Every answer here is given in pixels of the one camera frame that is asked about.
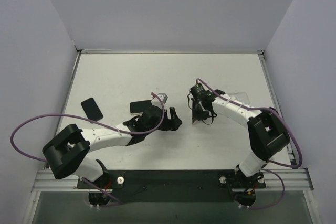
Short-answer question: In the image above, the phone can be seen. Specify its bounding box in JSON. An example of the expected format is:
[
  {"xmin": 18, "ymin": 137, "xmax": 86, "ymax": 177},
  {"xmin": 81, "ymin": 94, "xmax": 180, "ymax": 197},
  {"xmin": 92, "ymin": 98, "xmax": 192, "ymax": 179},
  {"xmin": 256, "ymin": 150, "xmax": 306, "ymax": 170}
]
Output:
[{"xmin": 129, "ymin": 100, "xmax": 152, "ymax": 115}]

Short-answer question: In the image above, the black smartphone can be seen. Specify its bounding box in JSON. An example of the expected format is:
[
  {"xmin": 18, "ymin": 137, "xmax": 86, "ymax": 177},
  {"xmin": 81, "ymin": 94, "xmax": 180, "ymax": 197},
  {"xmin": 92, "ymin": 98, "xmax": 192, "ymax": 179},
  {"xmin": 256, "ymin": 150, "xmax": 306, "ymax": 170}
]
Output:
[{"xmin": 81, "ymin": 98, "xmax": 103, "ymax": 121}]

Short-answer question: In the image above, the clear phone case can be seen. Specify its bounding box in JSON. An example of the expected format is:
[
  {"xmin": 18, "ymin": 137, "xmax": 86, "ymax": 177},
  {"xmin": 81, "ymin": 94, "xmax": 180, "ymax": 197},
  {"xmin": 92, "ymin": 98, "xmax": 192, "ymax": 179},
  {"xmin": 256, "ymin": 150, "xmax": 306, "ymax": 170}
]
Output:
[{"xmin": 227, "ymin": 92, "xmax": 250, "ymax": 105}]

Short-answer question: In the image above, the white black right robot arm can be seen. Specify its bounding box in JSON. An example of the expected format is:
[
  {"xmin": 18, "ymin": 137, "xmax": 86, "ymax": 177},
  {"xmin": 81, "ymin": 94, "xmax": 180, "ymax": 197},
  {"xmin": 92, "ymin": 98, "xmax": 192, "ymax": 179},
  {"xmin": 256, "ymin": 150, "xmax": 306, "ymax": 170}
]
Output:
[{"xmin": 188, "ymin": 83, "xmax": 290, "ymax": 179}]

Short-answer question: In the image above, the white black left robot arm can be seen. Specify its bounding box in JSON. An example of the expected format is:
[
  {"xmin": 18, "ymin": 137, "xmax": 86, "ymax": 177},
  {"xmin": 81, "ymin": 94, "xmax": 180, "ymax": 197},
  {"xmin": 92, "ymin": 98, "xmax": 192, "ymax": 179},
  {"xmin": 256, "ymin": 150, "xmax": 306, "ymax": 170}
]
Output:
[{"xmin": 43, "ymin": 106, "xmax": 182, "ymax": 188}]

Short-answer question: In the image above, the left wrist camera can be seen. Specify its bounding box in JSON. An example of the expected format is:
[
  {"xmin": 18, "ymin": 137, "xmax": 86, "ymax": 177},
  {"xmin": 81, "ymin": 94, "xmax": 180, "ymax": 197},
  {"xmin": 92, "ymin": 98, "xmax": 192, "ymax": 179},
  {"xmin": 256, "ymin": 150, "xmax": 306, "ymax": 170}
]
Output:
[{"xmin": 151, "ymin": 93, "xmax": 168, "ymax": 108}]

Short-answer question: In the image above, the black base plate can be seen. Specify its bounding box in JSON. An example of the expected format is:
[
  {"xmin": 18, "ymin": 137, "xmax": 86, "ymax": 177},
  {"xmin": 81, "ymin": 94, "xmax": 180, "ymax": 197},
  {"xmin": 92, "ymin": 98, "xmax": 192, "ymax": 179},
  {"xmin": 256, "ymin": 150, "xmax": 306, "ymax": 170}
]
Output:
[{"xmin": 77, "ymin": 169, "xmax": 266, "ymax": 204}]

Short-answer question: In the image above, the aluminium front rail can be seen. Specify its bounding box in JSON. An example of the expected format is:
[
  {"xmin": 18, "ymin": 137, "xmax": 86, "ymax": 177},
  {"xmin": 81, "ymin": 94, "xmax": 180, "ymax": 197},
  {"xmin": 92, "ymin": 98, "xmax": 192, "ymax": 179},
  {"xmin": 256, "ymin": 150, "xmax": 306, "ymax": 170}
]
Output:
[{"xmin": 33, "ymin": 169, "xmax": 313, "ymax": 191}]

